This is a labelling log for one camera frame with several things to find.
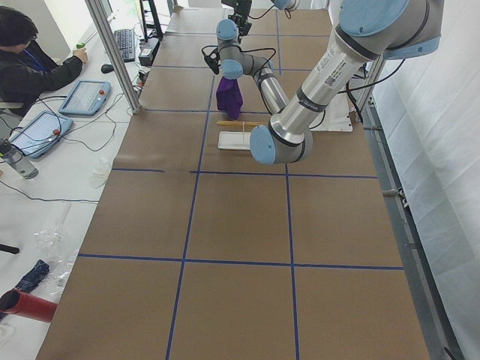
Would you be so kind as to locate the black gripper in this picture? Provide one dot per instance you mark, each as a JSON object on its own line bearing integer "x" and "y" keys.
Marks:
{"x": 238, "y": 19}

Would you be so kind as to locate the purple towel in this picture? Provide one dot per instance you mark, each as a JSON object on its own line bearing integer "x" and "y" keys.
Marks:
{"x": 229, "y": 97}

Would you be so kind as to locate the left wooden rack rod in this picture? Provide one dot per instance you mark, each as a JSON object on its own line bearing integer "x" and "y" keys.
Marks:
{"x": 249, "y": 124}

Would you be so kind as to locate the white rack base tray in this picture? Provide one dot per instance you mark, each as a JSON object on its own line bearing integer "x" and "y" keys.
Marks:
{"x": 232, "y": 140}

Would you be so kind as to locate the black keyboard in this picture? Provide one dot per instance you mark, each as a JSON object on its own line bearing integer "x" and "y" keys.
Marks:
{"x": 125, "y": 42}

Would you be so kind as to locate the black computer mouse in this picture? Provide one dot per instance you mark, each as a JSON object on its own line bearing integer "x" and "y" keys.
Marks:
{"x": 106, "y": 68}

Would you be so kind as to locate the far blue teach pendant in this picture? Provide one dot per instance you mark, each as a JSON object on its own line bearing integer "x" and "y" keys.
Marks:
{"x": 85, "y": 98}

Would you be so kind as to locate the blue teach pendant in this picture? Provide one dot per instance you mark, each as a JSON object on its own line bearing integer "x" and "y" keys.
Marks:
{"x": 85, "y": 98}
{"x": 41, "y": 133}

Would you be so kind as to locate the white crumpled tissue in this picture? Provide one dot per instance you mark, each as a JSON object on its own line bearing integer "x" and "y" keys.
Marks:
{"x": 100, "y": 173}

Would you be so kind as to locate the seated person in black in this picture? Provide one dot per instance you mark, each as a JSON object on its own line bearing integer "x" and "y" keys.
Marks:
{"x": 26, "y": 70}

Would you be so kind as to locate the near blue teach pendant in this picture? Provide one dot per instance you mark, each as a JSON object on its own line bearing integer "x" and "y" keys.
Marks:
{"x": 41, "y": 133}

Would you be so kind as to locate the clear water bottle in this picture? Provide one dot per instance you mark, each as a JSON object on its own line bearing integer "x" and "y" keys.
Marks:
{"x": 15, "y": 159}

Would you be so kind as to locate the clear plastic wrap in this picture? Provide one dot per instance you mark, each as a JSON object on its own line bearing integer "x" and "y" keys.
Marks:
{"x": 58, "y": 249}

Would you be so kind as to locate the plaid folded cloth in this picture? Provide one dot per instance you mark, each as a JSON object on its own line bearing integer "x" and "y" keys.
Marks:
{"x": 34, "y": 277}

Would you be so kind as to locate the red cylinder tube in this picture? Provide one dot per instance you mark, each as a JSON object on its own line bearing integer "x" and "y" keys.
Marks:
{"x": 16, "y": 302}

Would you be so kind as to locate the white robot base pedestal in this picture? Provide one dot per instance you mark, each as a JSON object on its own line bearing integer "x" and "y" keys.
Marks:
{"x": 336, "y": 117}

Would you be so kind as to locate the aluminium frame column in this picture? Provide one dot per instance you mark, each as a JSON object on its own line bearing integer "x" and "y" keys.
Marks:
{"x": 99, "y": 17}

